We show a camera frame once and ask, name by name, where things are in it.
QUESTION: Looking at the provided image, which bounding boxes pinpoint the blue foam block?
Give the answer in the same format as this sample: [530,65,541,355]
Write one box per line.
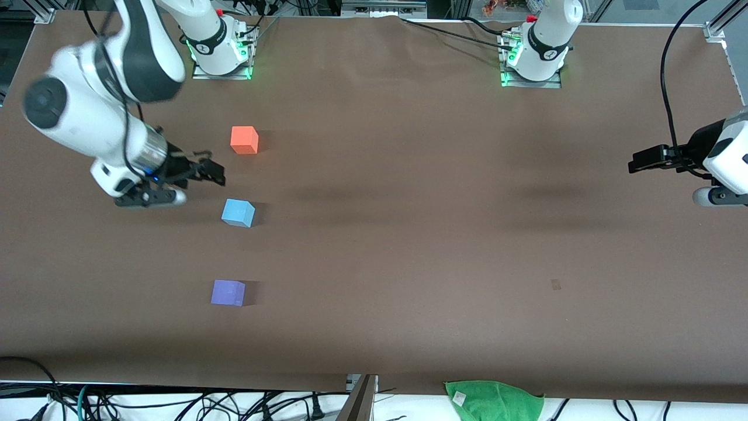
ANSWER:
[221,199,256,228]

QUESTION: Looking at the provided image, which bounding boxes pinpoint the orange foam block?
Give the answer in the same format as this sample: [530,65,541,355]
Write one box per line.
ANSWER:
[230,126,259,155]

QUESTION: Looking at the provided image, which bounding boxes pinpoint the purple foam block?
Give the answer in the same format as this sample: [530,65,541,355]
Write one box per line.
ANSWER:
[210,279,247,307]

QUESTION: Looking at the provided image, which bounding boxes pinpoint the silver metal box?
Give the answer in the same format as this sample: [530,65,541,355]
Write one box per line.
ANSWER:
[341,0,428,19]

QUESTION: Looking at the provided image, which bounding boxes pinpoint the brown table cover sheet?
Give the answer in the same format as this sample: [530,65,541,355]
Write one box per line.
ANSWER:
[0,11,748,404]

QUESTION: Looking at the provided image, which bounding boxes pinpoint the aluminium profile bar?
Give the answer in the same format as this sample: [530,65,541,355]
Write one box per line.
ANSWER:
[334,374,379,421]

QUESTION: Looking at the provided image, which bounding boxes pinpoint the green microfibre cloth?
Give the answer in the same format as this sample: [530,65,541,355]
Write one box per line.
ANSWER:
[444,380,545,421]

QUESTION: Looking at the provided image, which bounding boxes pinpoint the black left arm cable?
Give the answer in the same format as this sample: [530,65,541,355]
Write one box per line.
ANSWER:
[660,0,711,156]

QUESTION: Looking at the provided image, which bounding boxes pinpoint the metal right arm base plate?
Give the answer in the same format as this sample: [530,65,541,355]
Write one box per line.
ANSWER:
[192,22,258,81]

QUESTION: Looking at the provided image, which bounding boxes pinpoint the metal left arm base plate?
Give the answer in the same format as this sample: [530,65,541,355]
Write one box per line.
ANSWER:
[498,29,563,89]

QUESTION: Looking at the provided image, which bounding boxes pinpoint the aluminium frame corner profile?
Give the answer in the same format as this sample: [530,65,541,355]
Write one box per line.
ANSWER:
[704,0,748,43]
[23,0,57,25]

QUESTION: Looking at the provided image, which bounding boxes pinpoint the black cable across table cover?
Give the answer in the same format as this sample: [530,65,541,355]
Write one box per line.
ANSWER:
[399,18,515,52]

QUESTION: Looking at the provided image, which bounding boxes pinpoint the teal cable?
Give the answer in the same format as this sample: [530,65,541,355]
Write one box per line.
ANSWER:
[75,383,98,421]

